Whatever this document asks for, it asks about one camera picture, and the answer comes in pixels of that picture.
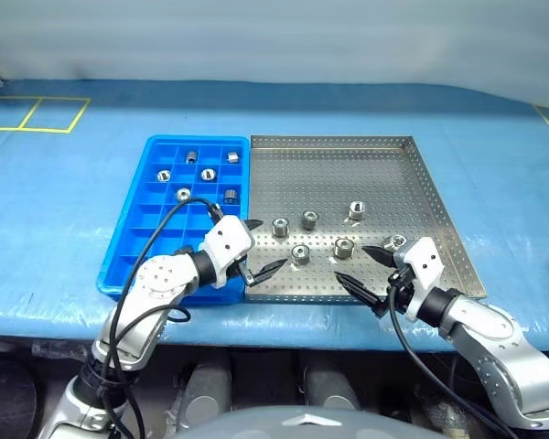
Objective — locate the perforated metal tray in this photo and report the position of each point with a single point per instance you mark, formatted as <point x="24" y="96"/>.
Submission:
<point x="329" y="174"/>

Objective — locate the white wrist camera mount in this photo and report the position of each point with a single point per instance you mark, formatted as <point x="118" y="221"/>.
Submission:
<point x="421" y="260"/>
<point x="226" y="238"/>

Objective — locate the blue compartment tray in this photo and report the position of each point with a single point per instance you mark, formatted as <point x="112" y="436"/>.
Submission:
<point x="132" y="238"/>

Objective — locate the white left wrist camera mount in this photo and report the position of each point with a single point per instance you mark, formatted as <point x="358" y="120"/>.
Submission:
<point x="226" y="238"/>

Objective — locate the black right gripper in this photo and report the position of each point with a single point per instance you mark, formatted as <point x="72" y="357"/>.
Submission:
<point x="400" y="285"/>

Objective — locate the metal nut in compartment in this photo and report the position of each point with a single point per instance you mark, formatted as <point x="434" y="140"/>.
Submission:
<point x="164" y="175"/>

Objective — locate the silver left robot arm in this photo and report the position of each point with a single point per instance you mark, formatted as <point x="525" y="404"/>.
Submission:
<point x="160" y="279"/>

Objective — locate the grey robot torso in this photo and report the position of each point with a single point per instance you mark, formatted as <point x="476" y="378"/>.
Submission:
<point x="297" y="427"/>

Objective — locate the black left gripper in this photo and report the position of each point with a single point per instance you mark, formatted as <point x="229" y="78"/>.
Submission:
<point x="240" y="270"/>

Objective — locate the dark grey rounded shape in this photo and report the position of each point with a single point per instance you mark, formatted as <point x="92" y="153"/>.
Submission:
<point x="329" y="388"/>
<point x="206" y="393"/>

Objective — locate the metal nut on tray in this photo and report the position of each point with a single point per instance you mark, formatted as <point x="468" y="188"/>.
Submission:
<point x="356" y="210"/>

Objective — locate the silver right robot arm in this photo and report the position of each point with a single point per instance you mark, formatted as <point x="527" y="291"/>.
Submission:
<point x="485" y="320"/>

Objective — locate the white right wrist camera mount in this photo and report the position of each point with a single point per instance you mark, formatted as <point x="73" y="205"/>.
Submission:
<point x="421" y="260"/>

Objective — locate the blue table cover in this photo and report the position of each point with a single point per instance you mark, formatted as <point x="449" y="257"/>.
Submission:
<point x="50" y="206"/>

